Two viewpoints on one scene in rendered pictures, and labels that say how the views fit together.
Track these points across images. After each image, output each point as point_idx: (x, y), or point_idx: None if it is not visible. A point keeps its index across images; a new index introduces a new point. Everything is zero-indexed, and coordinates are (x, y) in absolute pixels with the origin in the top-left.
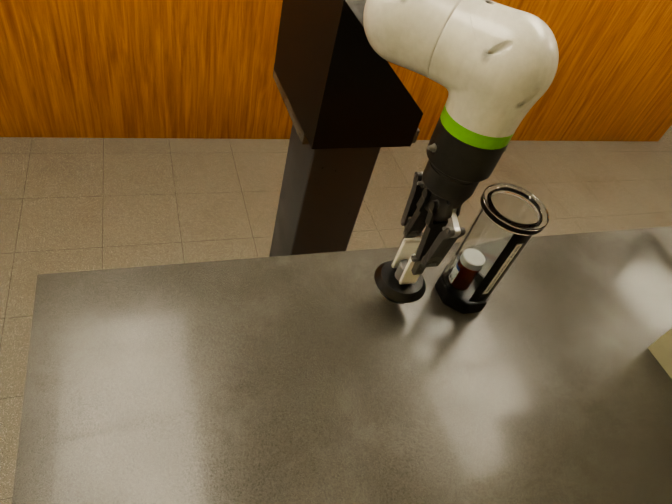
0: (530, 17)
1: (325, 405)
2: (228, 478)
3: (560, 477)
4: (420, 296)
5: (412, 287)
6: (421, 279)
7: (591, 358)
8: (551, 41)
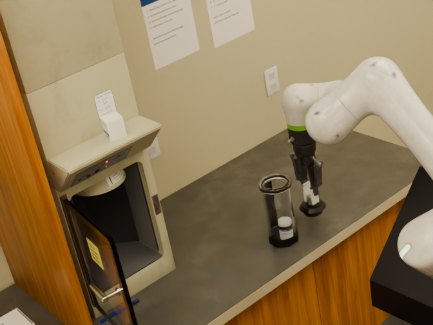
0: (295, 84)
1: None
2: (327, 160)
3: (218, 207)
4: (299, 205)
5: (305, 202)
6: (303, 206)
7: (208, 248)
8: (285, 88)
